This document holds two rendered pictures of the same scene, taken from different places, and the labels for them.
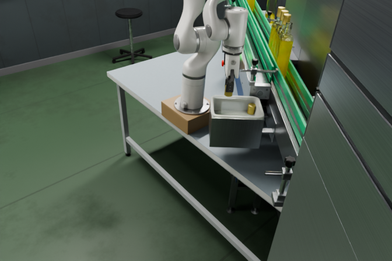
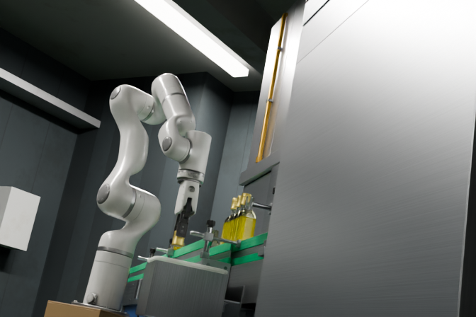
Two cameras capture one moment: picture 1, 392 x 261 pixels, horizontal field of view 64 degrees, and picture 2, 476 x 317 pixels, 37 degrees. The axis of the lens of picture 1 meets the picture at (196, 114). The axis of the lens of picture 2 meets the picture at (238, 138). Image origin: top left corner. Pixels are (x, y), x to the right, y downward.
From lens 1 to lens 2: 1.38 m
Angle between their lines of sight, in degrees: 52
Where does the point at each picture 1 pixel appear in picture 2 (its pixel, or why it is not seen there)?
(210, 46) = (148, 211)
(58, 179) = not seen: outside the picture
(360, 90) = not seen: outside the picture
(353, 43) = not seen: outside the picture
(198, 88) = (120, 271)
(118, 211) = not seen: outside the picture
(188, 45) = (121, 194)
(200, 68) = (130, 238)
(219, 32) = (180, 143)
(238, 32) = (200, 154)
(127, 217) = not seen: outside the picture
